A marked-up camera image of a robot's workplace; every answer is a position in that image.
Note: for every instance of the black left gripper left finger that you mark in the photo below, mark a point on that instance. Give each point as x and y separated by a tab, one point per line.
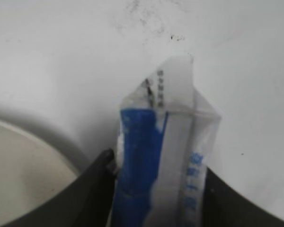
84	203

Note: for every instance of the white blue milk carton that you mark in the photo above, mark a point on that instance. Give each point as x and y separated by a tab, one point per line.
166	134

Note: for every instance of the beige round plate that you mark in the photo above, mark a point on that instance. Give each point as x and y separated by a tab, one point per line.
31	172

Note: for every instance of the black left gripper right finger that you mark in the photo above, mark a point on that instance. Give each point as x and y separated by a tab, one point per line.
224	207

